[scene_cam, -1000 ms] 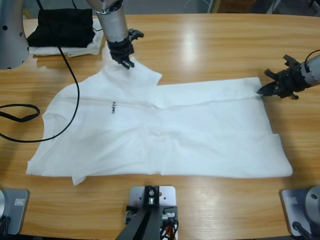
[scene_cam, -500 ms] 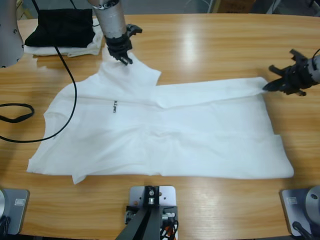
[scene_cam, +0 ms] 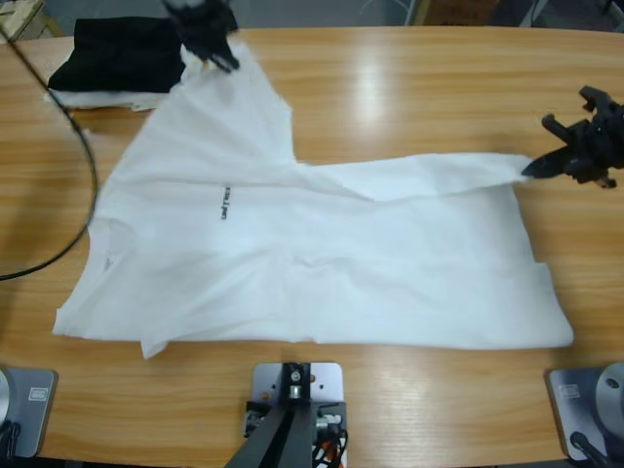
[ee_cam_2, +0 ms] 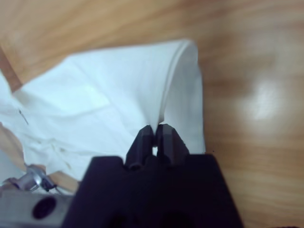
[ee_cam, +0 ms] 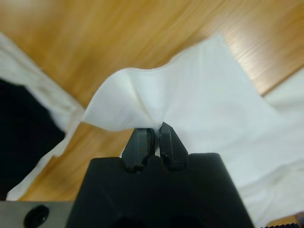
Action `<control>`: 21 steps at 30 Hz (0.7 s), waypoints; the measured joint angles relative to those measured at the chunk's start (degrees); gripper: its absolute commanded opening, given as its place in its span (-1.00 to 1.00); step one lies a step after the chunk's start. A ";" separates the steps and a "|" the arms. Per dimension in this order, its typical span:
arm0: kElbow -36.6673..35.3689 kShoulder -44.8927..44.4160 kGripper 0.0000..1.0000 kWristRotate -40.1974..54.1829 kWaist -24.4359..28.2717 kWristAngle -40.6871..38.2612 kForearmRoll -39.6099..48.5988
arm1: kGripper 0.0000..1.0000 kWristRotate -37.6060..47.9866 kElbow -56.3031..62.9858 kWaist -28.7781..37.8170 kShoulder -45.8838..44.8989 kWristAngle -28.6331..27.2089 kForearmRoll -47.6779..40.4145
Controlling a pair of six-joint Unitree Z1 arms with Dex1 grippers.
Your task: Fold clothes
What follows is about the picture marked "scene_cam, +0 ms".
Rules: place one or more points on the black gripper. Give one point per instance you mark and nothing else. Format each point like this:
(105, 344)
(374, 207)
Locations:
(599, 141)
(205, 24)

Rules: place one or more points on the white mount plate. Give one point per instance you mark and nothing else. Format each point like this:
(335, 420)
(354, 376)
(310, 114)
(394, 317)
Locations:
(327, 378)

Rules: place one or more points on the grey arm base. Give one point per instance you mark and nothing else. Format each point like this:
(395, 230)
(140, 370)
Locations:
(34, 414)
(575, 404)

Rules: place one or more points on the orange clamp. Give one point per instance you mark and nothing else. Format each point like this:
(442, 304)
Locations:
(336, 451)

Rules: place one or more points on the brown cardboard box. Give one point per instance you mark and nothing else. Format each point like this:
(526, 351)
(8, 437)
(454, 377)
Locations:
(463, 12)

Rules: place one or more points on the silver angle bracket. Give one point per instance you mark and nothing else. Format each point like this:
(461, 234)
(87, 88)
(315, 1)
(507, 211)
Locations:
(253, 421)
(327, 420)

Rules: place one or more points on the light wooden pallet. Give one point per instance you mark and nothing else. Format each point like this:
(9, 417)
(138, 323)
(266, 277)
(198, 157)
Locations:
(29, 17)

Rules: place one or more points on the dark camera post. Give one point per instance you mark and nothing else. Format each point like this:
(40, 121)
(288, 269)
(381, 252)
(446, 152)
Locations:
(287, 439)

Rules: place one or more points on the folded white garment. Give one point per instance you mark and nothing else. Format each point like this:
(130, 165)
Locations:
(97, 101)

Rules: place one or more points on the white t-shirt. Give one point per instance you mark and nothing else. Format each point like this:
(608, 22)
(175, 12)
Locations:
(317, 268)

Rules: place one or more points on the folded black garment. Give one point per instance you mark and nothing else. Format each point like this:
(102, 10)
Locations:
(117, 58)

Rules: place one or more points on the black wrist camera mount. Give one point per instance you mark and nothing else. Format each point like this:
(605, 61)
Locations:
(597, 97)

